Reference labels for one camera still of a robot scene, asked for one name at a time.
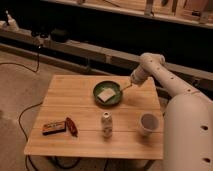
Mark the green ceramic bowl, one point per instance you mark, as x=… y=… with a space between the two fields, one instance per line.
x=107 y=84

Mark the white spray bottle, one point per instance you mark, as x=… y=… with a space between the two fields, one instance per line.
x=12 y=22

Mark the yellow hook end tool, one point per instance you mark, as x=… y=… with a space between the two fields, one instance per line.
x=126 y=87

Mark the black round device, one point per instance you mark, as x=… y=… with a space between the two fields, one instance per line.
x=58 y=35

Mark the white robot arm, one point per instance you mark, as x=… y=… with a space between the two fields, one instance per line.
x=188 y=120

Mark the wooden table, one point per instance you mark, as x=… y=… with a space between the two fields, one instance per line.
x=72 y=96

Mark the beige sponge in bowl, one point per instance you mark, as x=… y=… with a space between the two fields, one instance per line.
x=106 y=94

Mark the white plastic cup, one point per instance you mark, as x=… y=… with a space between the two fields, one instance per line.
x=147 y=124

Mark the red brown packet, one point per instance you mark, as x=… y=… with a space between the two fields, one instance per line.
x=72 y=127

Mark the small white bottle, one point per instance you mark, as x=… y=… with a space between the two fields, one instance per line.
x=107 y=124

